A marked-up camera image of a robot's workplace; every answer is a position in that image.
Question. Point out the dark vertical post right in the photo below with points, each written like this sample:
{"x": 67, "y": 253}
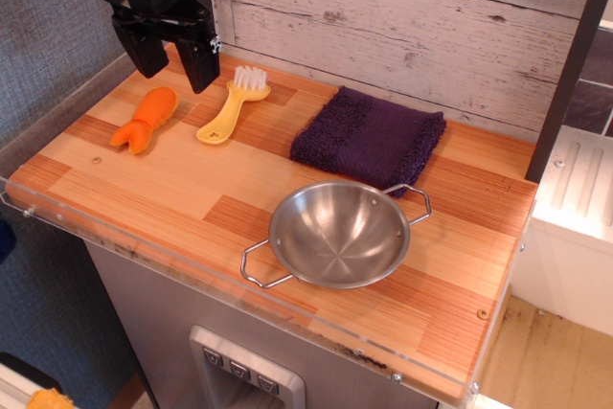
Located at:
{"x": 569, "y": 77}

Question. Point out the silver metal bowl with handles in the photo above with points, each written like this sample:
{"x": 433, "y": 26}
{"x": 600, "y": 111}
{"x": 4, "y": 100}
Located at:
{"x": 342, "y": 234}

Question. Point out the clear acrylic guard rail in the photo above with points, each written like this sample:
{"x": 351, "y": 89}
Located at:
{"x": 375, "y": 319}

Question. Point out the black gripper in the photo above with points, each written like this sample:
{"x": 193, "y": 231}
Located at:
{"x": 143, "y": 25}

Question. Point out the grey toy fridge cabinet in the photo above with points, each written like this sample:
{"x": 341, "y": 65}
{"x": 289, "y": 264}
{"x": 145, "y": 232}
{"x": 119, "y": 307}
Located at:
{"x": 157, "y": 312}

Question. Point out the silver dispenser panel with buttons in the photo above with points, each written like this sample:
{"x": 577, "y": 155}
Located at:
{"x": 232, "y": 376}

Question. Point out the orange object bottom left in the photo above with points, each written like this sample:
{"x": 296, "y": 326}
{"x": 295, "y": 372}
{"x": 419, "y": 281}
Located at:
{"x": 49, "y": 399}

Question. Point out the purple folded towel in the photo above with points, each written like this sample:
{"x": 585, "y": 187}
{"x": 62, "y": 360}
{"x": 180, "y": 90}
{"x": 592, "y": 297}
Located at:
{"x": 370, "y": 140}

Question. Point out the yellow brush white bristles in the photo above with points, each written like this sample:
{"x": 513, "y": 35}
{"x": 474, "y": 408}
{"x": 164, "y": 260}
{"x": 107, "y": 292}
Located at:
{"x": 249, "y": 84}

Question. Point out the orange plush toy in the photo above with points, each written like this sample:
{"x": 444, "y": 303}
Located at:
{"x": 154, "y": 110}

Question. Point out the white toy sink unit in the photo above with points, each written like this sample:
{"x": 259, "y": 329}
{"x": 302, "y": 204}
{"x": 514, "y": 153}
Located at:
{"x": 564, "y": 264}

